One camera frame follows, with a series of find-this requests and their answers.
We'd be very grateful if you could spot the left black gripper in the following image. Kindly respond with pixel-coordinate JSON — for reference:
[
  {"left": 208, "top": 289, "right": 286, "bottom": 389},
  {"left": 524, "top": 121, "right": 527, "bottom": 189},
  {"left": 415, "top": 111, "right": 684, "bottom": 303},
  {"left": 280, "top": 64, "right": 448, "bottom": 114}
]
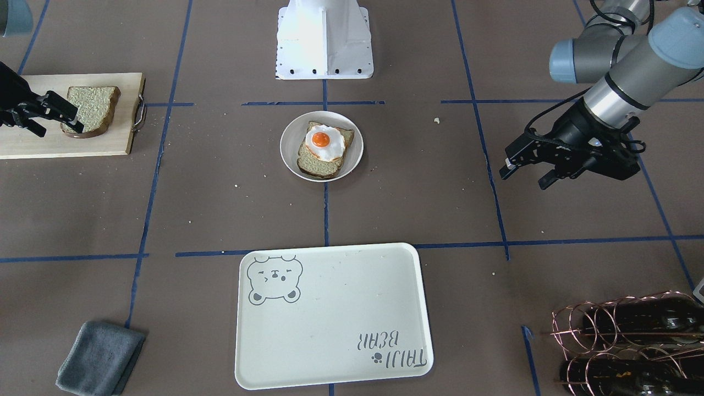
[{"left": 499, "top": 101, "right": 644, "bottom": 190}]

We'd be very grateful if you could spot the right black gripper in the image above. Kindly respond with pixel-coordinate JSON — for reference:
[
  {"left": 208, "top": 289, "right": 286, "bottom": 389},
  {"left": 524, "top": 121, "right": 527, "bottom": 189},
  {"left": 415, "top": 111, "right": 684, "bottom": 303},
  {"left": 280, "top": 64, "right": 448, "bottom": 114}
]
[{"left": 1, "top": 91, "right": 85, "bottom": 138}]

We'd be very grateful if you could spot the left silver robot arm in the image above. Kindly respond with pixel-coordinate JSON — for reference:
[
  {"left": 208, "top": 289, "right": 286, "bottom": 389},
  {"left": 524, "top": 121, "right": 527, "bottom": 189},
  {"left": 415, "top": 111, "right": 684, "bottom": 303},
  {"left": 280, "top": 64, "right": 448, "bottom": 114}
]
[{"left": 499, "top": 1, "right": 703, "bottom": 190}]

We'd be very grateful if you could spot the white bear tray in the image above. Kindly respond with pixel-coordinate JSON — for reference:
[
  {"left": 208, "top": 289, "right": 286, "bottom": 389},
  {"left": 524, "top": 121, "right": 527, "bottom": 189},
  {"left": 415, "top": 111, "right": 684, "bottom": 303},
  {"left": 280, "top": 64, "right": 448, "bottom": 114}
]
[{"left": 234, "top": 243, "right": 435, "bottom": 391}]

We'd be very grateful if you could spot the wooden cutting board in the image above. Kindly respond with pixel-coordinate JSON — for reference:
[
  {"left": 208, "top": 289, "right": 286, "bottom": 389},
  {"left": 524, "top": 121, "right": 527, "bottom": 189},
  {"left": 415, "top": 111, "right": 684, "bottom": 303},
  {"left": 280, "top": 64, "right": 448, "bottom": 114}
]
[{"left": 0, "top": 73, "right": 147, "bottom": 160}]

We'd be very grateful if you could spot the dark green wine bottle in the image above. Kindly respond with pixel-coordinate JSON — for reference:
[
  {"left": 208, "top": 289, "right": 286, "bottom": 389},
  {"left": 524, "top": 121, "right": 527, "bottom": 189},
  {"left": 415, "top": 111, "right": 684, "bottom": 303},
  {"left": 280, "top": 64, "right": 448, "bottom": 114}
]
[{"left": 582, "top": 296, "right": 703, "bottom": 346}]

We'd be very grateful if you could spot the fried egg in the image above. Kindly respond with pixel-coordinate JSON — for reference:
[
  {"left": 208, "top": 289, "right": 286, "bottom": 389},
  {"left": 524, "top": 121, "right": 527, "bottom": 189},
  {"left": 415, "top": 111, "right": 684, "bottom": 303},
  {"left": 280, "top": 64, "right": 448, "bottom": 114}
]
[{"left": 304, "top": 125, "right": 345, "bottom": 162}]

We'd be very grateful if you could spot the white round plate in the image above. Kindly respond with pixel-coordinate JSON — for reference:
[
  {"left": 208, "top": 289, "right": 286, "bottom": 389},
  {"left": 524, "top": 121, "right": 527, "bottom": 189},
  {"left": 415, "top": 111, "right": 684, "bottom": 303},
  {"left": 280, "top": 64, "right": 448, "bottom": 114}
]
[{"left": 279, "top": 111, "right": 364, "bottom": 183}]

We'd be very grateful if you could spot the grey folded cloth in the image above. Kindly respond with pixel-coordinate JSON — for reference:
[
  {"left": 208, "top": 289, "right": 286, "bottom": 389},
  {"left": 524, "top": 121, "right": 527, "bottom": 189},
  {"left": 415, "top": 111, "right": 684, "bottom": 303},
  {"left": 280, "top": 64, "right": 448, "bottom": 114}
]
[{"left": 56, "top": 321, "right": 146, "bottom": 395}]

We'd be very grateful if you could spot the copper wire bottle rack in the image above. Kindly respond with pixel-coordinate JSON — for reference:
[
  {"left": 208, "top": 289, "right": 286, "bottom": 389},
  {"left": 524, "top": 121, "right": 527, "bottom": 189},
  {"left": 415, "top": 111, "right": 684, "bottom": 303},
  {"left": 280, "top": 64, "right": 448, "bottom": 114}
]
[{"left": 549, "top": 290, "right": 703, "bottom": 395}]

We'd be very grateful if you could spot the white pedestal column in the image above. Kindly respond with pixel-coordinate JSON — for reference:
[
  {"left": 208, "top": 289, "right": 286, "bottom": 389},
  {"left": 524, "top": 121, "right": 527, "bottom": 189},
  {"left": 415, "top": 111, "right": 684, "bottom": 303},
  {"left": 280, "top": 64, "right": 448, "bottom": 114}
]
[{"left": 275, "top": 1, "right": 375, "bottom": 80}]

